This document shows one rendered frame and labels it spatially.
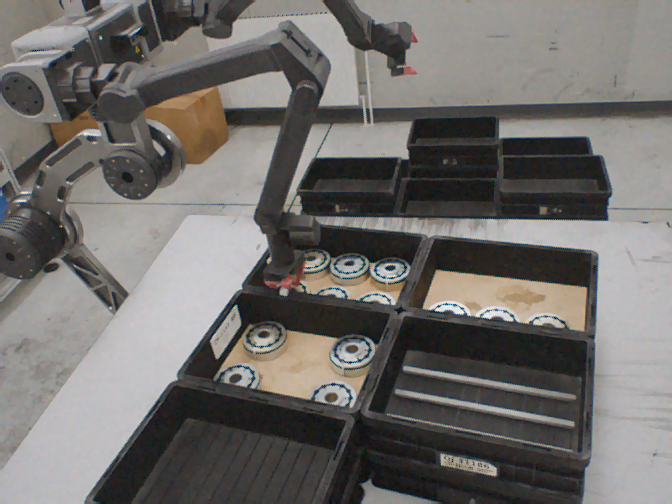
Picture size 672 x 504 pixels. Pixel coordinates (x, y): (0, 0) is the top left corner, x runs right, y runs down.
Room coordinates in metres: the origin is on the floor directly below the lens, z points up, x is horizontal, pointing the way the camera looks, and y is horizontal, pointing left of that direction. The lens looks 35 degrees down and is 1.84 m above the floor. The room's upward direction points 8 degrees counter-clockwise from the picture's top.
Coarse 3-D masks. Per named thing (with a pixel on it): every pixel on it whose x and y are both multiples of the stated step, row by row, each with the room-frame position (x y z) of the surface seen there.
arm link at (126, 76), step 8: (104, 64) 1.26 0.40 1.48; (112, 64) 1.26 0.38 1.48; (96, 72) 1.24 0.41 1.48; (104, 72) 1.23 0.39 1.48; (112, 72) 1.24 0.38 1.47; (120, 72) 1.24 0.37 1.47; (128, 72) 1.24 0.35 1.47; (136, 72) 1.24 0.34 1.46; (96, 80) 1.21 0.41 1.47; (104, 80) 1.21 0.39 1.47; (112, 80) 1.22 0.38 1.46; (120, 80) 1.21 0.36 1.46; (128, 80) 1.21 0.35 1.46; (96, 88) 1.22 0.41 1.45
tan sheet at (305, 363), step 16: (288, 336) 1.12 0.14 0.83; (304, 336) 1.12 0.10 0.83; (320, 336) 1.11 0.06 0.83; (240, 352) 1.09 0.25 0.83; (288, 352) 1.07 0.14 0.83; (304, 352) 1.06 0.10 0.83; (320, 352) 1.06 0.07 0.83; (256, 368) 1.03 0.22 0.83; (272, 368) 1.03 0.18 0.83; (288, 368) 1.02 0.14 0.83; (304, 368) 1.01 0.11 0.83; (320, 368) 1.00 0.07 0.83; (272, 384) 0.98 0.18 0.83; (288, 384) 0.97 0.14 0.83; (304, 384) 0.96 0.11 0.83; (352, 384) 0.94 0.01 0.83
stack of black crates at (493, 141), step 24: (432, 120) 2.76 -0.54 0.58; (456, 120) 2.73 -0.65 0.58; (480, 120) 2.70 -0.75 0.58; (408, 144) 2.52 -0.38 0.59; (432, 144) 2.49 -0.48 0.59; (456, 144) 2.46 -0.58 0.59; (480, 144) 2.43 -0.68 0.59; (408, 168) 2.52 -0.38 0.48; (432, 168) 2.49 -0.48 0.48; (456, 168) 2.46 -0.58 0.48; (480, 168) 2.43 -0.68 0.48
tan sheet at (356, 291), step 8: (304, 280) 1.33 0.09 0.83; (312, 280) 1.33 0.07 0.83; (320, 280) 1.32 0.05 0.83; (328, 280) 1.32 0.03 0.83; (368, 280) 1.30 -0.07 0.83; (312, 288) 1.30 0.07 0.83; (320, 288) 1.29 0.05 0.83; (352, 288) 1.27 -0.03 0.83; (360, 288) 1.27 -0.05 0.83; (368, 288) 1.26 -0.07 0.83; (376, 288) 1.26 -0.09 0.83; (352, 296) 1.24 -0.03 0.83; (392, 296) 1.22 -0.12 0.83
